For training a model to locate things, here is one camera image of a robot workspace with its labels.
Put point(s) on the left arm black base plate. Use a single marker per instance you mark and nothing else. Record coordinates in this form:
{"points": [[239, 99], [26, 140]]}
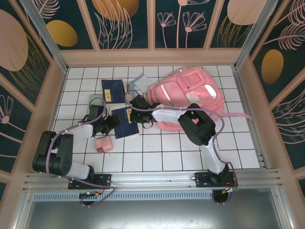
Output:
{"points": [[104, 181]]}

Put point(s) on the aluminium corner post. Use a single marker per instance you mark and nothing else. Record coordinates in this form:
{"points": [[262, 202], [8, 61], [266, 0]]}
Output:
{"points": [[43, 31], [257, 31]]}

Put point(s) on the mint green case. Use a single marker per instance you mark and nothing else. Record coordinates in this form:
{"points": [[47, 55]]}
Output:
{"points": [[95, 97]]}

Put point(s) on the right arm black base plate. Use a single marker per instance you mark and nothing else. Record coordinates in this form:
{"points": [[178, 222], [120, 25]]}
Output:
{"points": [[202, 180]]}

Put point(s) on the grid paper notepad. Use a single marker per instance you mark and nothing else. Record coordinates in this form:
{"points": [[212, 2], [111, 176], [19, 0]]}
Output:
{"points": [[143, 82]]}

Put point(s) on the small pink box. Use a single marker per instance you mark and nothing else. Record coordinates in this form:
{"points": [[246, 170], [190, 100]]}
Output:
{"points": [[103, 145]]}

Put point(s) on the navy book with yellow label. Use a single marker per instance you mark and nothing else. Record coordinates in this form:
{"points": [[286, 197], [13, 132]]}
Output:
{"points": [[114, 90]]}

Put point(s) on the aluminium mounting rail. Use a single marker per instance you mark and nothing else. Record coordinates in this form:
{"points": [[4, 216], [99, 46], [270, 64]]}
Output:
{"points": [[152, 181]]}

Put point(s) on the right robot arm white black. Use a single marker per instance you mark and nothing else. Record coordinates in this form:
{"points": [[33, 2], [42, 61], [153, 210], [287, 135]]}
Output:
{"points": [[197, 128]]}

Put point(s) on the pink backpack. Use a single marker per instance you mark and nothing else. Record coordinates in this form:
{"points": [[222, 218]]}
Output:
{"points": [[190, 88]]}

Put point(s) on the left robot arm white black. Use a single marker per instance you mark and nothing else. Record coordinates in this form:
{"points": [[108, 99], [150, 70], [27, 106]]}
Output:
{"points": [[78, 133]]}

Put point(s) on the plain navy book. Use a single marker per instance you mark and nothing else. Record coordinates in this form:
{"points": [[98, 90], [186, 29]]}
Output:
{"points": [[125, 128]]}

